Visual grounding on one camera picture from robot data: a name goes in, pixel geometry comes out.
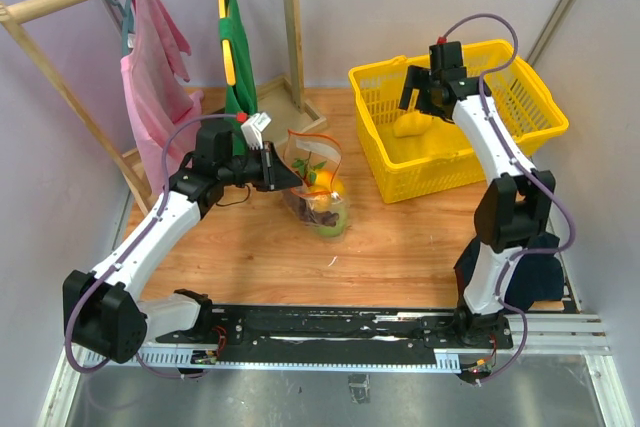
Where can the green cabbage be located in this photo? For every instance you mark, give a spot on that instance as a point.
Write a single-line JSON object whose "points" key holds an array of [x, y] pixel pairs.
{"points": [[333, 232]]}

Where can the teal hanger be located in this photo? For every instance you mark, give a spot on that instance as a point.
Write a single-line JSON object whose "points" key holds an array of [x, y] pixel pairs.
{"points": [[122, 12]]}

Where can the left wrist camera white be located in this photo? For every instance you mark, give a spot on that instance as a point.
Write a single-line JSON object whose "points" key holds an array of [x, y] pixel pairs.
{"points": [[252, 128]]}

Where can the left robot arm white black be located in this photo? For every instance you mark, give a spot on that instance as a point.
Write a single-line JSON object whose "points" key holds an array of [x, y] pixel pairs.
{"points": [[102, 308]]}

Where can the yellow hanger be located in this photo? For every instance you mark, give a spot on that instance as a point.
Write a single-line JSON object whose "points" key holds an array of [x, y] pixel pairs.
{"points": [[229, 68]]}

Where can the dark red grapes bunch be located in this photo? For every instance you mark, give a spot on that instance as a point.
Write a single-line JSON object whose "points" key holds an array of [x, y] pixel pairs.
{"points": [[333, 216]]}

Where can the pink shirt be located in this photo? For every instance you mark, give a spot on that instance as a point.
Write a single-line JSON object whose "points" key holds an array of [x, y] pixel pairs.
{"points": [[152, 69]]}

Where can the dark navy cloth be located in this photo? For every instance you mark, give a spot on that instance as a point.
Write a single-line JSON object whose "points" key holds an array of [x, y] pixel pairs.
{"points": [[536, 278]]}

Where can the aluminium frame rail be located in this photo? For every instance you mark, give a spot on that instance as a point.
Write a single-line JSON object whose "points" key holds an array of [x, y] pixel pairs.
{"points": [[559, 372]]}

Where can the orange yellow fruit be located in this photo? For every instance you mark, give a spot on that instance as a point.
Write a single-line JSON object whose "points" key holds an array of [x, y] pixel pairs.
{"points": [[328, 180]]}

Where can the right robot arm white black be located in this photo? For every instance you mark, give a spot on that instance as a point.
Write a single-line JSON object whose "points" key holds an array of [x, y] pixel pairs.
{"points": [[514, 210]]}

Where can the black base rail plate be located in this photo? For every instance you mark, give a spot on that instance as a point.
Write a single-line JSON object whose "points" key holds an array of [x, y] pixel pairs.
{"points": [[323, 337]]}

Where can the green shirt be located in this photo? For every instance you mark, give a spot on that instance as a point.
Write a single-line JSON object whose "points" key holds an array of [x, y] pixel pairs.
{"points": [[242, 97]]}

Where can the yellow mango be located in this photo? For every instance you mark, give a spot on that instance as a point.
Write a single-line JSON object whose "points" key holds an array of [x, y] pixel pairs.
{"points": [[411, 124]]}

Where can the clear zip top bag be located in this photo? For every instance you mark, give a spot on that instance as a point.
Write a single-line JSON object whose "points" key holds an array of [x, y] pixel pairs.
{"points": [[318, 147]]}

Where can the yellow plastic basket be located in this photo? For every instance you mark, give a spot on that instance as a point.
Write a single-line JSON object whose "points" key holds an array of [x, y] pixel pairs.
{"points": [[442, 158]]}

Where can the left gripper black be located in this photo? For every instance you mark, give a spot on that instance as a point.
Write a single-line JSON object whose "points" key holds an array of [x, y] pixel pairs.
{"points": [[275, 174]]}

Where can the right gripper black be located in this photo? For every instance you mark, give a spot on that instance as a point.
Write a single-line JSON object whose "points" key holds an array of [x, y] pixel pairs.
{"points": [[415, 76]]}

